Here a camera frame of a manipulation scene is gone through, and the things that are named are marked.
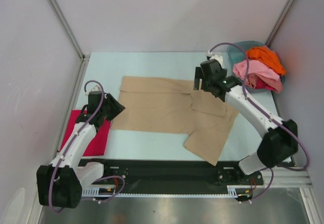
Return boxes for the right aluminium frame post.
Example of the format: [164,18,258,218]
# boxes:
[265,0,297,47]

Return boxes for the aluminium front rail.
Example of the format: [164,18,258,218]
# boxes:
[35,166,312,189]

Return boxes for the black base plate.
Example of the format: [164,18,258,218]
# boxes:
[79,158,264,195]

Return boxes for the pink t shirt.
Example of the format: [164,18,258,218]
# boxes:
[232,60,283,93]

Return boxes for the beige t shirt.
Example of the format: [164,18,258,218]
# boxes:
[111,76,238,166]

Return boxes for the folded magenta t shirt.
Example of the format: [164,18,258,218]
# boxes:
[60,110,111,157]

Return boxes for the white slotted cable duct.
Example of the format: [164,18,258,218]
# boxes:
[82,186,251,199]

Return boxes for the orange t shirt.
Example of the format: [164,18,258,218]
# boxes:
[247,46,287,76]

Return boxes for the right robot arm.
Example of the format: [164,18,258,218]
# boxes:
[193,59,298,184]

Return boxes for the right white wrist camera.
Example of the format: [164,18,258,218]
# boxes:
[207,53,223,66]

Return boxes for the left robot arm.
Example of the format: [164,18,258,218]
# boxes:
[36,91,125,208]

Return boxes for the magenta t shirt in basket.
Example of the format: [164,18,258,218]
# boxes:
[255,78,268,89]

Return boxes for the left aluminium frame post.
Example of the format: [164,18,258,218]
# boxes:
[47,0,85,61]

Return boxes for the aluminium frame post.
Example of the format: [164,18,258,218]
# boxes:
[265,0,297,47]
[47,0,85,61]

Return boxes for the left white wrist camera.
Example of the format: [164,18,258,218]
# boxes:
[87,85,102,94]

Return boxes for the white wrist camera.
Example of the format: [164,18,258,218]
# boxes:
[87,85,102,94]
[207,53,223,66]

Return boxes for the teal plastic basket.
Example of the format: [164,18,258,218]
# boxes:
[227,41,285,92]

